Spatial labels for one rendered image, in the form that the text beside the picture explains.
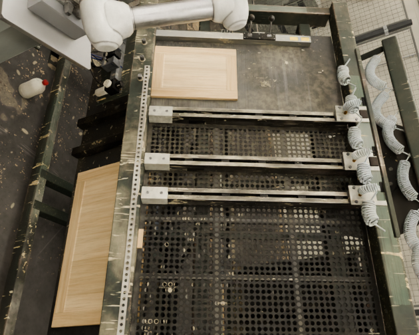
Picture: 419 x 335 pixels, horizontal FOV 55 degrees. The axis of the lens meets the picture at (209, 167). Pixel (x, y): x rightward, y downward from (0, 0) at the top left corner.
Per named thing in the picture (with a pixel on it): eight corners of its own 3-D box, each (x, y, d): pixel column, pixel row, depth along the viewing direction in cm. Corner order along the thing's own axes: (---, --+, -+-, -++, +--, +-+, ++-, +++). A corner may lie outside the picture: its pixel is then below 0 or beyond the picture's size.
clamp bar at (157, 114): (150, 110, 221) (146, 82, 200) (361, 117, 226) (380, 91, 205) (149, 125, 216) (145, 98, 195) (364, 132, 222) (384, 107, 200)
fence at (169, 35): (156, 34, 248) (155, 29, 244) (308, 40, 252) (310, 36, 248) (155, 40, 245) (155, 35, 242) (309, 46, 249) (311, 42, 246)
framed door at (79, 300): (80, 174, 252) (78, 173, 250) (152, 154, 229) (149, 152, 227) (54, 328, 211) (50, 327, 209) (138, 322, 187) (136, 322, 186)
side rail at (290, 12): (159, 13, 264) (158, -1, 255) (324, 20, 269) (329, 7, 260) (159, 20, 262) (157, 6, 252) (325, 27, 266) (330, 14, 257)
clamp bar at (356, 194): (143, 188, 199) (138, 166, 178) (377, 195, 204) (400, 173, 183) (141, 207, 195) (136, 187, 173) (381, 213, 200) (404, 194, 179)
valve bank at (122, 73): (90, 25, 242) (122, 10, 232) (106, 41, 253) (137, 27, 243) (78, 92, 219) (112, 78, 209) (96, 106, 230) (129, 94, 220)
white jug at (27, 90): (19, 80, 257) (41, 71, 248) (32, 89, 264) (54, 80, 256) (16, 93, 252) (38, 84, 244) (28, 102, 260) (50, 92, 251)
